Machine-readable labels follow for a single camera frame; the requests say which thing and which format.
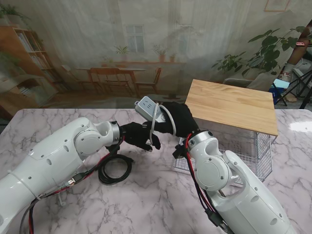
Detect black coiled cable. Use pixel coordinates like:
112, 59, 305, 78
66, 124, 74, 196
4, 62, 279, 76
97, 155, 135, 186

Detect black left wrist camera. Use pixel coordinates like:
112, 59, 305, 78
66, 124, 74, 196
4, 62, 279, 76
106, 143, 121, 156

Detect person in background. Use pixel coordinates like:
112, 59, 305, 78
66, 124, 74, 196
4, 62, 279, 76
280, 25, 312, 81

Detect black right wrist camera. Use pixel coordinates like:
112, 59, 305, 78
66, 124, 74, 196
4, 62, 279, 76
172, 143, 188, 159

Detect wire frame with wooden top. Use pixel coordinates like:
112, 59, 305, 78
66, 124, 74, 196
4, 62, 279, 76
185, 78, 279, 183

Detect printed backdrop curtain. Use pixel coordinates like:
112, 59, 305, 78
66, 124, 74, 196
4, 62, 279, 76
0, 0, 305, 109

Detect red black left arm cables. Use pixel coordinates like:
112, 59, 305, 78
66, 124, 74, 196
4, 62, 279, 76
19, 136, 126, 234

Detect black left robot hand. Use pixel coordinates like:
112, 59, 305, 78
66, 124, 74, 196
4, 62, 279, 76
119, 121, 161, 152

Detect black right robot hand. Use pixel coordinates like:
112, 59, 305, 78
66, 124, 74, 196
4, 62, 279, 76
151, 101, 199, 138

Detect red black right arm cables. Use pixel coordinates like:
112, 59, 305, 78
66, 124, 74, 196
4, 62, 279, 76
184, 138, 230, 230

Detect black tripod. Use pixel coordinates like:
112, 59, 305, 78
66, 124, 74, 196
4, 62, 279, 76
275, 69, 312, 110

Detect red black arm cables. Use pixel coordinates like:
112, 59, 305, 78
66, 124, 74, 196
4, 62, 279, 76
19, 136, 126, 234
184, 138, 230, 230

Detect white wire mesh drawer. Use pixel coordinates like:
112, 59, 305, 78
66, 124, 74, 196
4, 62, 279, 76
173, 143, 266, 188

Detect white power strip with cord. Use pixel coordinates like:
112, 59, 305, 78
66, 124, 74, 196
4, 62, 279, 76
135, 96, 176, 152

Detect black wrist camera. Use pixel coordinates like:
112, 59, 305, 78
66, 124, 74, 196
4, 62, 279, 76
172, 143, 188, 159
106, 143, 121, 156

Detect blue storage box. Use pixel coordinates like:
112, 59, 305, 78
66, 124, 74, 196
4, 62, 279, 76
269, 79, 291, 105

